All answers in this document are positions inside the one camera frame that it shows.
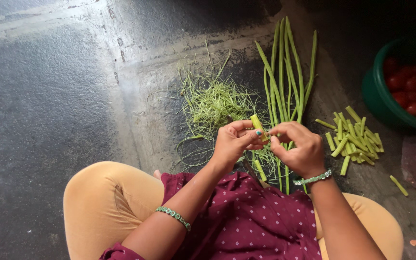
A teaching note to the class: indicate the maroon dotted top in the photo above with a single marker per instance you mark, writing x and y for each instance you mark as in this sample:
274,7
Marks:
251,220

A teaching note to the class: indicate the heap of red tomatoes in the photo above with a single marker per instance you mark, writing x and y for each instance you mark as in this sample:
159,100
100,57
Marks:
410,90

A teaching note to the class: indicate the pile of cut drumstick pieces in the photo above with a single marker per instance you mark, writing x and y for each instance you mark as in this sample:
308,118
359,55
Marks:
354,141

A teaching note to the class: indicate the person's foot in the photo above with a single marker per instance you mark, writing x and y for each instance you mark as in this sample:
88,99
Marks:
157,174

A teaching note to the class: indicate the single cut drumstick piece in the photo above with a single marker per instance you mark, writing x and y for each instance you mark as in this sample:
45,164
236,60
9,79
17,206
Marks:
398,185
260,170

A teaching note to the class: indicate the short green drumstick piece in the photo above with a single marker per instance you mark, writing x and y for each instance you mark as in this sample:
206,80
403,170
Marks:
257,124

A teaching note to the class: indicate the person's left hand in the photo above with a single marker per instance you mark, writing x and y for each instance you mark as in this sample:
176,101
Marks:
228,146

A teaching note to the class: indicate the person's right hand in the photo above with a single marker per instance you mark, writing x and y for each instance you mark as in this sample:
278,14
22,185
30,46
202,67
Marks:
303,153

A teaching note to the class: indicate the green plastic bowl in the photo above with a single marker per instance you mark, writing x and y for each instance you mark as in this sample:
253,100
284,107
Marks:
374,94

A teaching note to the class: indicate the bunch of long green drumsticks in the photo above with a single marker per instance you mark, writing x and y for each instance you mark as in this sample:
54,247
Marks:
287,79

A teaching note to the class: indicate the orange trousers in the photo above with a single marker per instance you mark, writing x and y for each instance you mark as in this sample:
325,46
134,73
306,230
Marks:
99,206

